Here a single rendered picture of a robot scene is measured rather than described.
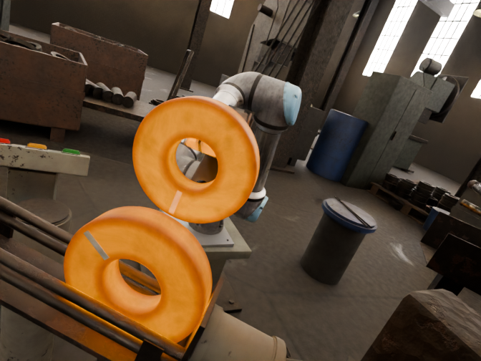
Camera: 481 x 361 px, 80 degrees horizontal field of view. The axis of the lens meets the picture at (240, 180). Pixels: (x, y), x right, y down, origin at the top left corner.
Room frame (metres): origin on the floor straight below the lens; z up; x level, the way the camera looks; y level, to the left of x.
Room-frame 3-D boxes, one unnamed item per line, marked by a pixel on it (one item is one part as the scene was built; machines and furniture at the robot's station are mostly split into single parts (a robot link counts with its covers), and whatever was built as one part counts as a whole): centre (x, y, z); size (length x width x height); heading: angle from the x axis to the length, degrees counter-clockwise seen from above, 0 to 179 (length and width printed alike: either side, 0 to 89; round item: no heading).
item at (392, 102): (4.18, -1.57, 0.75); 0.70 x 0.48 x 1.50; 120
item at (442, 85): (7.95, -3.65, 1.36); 1.37 x 1.17 x 2.71; 20
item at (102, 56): (3.80, 2.26, 0.38); 1.03 x 0.83 x 0.75; 123
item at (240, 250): (1.07, 0.08, 0.28); 0.32 x 0.32 x 0.04; 32
